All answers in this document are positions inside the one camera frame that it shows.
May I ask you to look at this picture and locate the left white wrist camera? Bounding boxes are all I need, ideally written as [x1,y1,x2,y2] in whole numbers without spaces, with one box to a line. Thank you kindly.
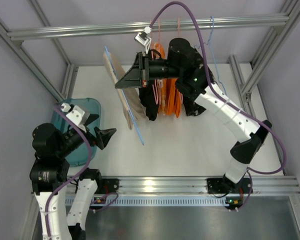
[61,103,90,133]

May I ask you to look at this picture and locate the right aluminium frame post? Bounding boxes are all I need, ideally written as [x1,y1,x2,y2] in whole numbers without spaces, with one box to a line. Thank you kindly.
[228,54,285,176]

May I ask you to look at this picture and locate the beige trousers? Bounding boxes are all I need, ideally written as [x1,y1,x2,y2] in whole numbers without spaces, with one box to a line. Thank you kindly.
[102,51,146,130]

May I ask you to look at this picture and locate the aluminium hanging rail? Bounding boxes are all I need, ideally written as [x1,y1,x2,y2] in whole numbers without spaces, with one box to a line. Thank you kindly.
[6,13,290,41]

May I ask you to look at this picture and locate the purple cable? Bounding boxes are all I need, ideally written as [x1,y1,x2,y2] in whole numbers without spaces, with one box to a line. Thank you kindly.
[43,104,120,238]
[149,1,288,210]

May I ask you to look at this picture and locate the orange white patterned garment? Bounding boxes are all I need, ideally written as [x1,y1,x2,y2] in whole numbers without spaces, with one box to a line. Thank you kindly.
[151,42,167,115]

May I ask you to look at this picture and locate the teal plastic bin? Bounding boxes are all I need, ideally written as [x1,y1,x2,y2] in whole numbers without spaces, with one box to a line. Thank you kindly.
[50,97,102,168]

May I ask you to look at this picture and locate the blue hanger of patterned garment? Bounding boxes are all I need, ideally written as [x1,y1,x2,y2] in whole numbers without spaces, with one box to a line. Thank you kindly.
[204,16,227,94]

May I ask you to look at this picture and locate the left aluminium frame post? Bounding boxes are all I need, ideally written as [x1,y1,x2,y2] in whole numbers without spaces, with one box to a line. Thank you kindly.
[0,18,78,102]

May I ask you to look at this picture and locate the slotted cable duct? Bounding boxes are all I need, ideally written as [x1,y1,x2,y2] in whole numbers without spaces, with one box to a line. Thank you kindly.
[64,194,241,207]

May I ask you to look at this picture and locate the light blue wire hanger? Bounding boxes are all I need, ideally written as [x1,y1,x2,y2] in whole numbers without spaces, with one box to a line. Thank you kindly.
[103,45,145,146]

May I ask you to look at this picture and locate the solid orange garment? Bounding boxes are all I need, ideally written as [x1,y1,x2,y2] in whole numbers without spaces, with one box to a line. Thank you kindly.
[166,78,182,118]

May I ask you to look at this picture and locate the pink hanger of black garment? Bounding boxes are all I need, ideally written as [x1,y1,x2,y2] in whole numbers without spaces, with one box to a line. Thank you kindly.
[151,33,161,106]

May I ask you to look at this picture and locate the aluminium frame post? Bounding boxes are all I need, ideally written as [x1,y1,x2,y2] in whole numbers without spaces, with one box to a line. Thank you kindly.
[228,54,285,176]
[0,18,78,102]

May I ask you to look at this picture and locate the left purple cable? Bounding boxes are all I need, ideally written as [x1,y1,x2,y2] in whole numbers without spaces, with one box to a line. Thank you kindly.
[43,104,120,238]

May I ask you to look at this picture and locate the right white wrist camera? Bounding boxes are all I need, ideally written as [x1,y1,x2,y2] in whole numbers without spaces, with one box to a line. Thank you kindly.
[134,26,152,54]

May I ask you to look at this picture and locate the black bleached patterned garment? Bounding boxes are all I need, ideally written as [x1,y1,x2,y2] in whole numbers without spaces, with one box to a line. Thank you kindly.
[183,49,206,117]

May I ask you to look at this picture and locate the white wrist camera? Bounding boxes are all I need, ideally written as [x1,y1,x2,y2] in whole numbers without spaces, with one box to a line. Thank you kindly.
[134,26,152,54]
[61,103,90,133]

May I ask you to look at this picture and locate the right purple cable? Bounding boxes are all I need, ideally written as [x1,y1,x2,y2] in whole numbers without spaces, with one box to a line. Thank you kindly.
[149,1,288,210]

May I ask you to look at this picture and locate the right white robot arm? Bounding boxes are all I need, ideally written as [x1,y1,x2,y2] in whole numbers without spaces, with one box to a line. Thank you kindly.
[115,37,272,193]

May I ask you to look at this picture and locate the pink hanger of orange garment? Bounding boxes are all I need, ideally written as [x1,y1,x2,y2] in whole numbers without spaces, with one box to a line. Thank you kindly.
[176,18,183,105]

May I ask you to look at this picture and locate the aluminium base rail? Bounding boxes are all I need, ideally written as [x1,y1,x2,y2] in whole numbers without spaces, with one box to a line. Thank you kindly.
[31,175,300,196]

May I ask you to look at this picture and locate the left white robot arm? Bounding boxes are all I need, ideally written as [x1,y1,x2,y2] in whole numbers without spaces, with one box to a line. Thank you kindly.
[29,123,117,240]

